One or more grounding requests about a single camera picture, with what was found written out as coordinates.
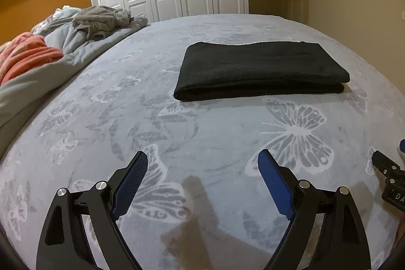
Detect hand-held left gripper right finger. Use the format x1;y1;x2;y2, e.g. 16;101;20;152
257;148;380;270

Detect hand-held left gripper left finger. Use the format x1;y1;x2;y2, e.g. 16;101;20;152
35;150;149;270

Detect black pants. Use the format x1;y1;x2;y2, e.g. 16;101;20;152
173;41;351;102

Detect grey butterfly printed blanket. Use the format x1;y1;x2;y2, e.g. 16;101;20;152
0;14;405;270

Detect light grey duvet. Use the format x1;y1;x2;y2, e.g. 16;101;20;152
0;12;150;157

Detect crumpled grey garment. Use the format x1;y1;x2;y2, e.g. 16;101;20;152
72;5;132;41

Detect coral fleece blanket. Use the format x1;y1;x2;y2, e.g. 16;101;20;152
0;32;64;85

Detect white cloth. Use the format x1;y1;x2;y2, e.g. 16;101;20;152
52;5;83;20

